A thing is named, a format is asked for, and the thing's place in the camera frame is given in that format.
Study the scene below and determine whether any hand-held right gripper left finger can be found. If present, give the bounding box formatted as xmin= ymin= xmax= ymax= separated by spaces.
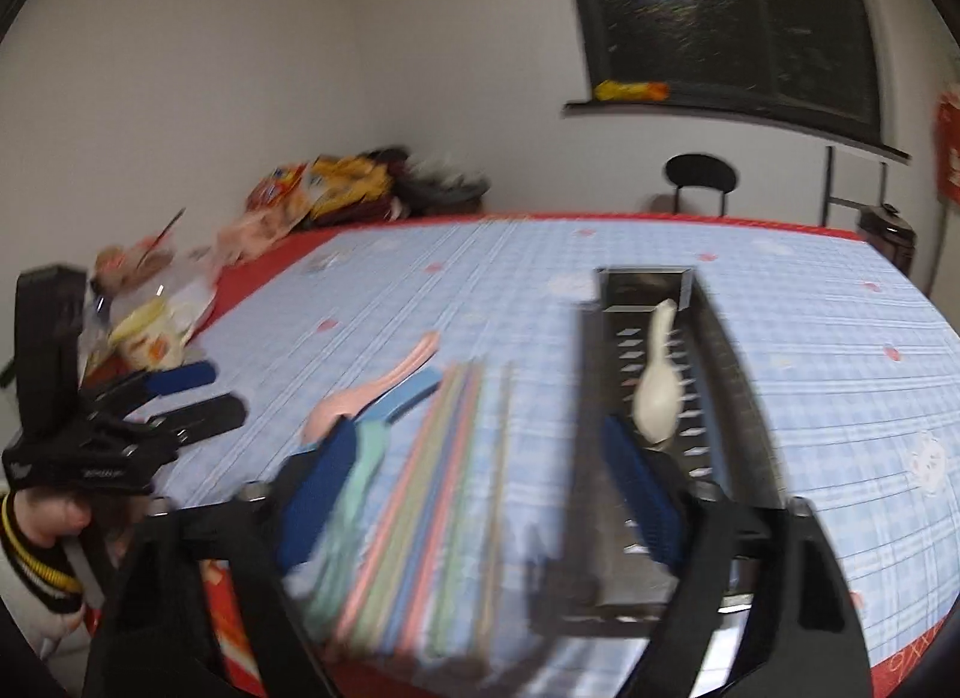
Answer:
xmin=82 ymin=417 xmax=362 ymax=698

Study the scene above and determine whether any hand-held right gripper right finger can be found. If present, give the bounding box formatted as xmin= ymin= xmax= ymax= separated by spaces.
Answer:
xmin=600 ymin=413 xmax=875 ymax=698

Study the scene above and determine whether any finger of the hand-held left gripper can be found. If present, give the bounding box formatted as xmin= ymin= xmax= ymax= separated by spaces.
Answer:
xmin=111 ymin=394 xmax=250 ymax=446
xmin=81 ymin=359 xmax=220 ymax=417

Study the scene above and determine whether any green spoon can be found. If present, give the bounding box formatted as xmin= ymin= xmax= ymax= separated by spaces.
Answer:
xmin=298 ymin=419 xmax=392 ymax=620

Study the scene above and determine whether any white spoon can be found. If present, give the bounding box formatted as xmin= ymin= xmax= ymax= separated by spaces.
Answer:
xmin=630 ymin=298 xmax=682 ymax=446

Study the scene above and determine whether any pink spoon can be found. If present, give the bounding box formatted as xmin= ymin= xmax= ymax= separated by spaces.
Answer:
xmin=302 ymin=330 xmax=441 ymax=442

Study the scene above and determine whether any blue spoon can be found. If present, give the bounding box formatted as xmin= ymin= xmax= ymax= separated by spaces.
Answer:
xmin=358 ymin=366 xmax=445 ymax=423

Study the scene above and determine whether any stainless steel utensil tray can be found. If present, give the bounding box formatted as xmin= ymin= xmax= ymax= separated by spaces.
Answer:
xmin=525 ymin=264 xmax=779 ymax=640

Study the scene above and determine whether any person's left hand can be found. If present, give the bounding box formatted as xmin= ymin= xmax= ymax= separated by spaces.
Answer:
xmin=9 ymin=489 xmax=104 ymax=547

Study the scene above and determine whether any yellow rimmed mug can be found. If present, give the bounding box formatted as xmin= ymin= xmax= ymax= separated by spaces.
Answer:
xmin=111 ymin=295 xmax=194 ymax=371

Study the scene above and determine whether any clear plastic food container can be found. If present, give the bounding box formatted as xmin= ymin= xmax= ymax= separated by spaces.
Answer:
xmin=91 ymin=233 xmax=218 ymax=317

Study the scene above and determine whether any thin red stick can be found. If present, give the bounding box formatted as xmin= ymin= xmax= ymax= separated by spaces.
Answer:
xmin=133 ymin=207 xmax=187 ymax=272

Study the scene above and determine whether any pink snack packet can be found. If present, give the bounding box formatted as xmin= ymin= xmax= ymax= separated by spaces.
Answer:
xmin=214 ymin=210 xmax=290 ymax=268

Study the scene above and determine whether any small white paper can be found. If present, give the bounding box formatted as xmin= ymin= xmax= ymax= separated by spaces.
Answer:
xmin=302 ymin=250 xmax=355 ymax=277

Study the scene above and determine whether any orange snack bag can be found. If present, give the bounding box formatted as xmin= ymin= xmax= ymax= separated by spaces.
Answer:
xmin=246 ymin=162 xmax=320 ymax=234

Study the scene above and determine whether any yellow snack bag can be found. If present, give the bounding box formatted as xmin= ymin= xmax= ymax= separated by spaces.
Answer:
xmin=304 ymin=154 xmax=392 ymax=219

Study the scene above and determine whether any black round chair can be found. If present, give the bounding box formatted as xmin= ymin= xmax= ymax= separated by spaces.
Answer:
xmin=664 ymin=153 xmax=741 ymax=219

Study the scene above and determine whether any brown rice cooker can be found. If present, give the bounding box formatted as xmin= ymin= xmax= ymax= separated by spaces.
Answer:
xmin=857 ymin=201 xmax=917 ymax=281

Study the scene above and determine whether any orange packet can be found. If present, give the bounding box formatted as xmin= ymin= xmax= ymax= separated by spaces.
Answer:
xmin=594 ymin=79 xmax=670 ymax=104

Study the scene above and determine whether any red printed cloth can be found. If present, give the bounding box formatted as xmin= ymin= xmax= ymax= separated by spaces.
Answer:
xmin=932 ymin=85 xmax=960 ymax=206

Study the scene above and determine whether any dark window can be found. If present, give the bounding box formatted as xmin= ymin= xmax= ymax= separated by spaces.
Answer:
xmin=556 ymin=0 xmax=914 ymax=163

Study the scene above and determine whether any black metal frame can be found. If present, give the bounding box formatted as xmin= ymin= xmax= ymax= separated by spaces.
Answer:
xmin=820 ymin=145 xmax=891 ymax=228

